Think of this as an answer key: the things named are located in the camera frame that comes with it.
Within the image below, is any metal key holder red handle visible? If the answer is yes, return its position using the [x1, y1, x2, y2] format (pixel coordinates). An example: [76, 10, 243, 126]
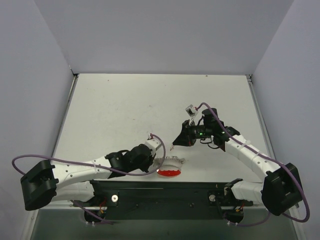
[152, 156, 186, 178]

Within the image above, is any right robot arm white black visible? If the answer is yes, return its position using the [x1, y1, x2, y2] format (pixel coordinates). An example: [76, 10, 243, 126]
[172, 105, 303, 216]

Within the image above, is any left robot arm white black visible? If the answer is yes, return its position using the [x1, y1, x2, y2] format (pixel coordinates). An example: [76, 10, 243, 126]
[20, 142, 159, 211]

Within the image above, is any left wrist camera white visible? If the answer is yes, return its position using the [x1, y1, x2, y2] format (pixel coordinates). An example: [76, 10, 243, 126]
[144, 133, 162, 152]

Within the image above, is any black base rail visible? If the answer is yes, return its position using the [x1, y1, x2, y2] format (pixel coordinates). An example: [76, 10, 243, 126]
[77, 180, 253, 221]

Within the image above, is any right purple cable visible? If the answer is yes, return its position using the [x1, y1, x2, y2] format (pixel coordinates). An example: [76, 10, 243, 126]
[193, 101, 311, 227]

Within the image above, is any purple cable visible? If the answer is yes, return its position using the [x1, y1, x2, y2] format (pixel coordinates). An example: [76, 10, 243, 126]
[193, 101, 311, 227]
[11, 133, 167, 225]

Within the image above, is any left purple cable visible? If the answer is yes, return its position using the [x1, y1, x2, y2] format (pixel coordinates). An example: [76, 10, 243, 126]
[11, 133, 167, 225]

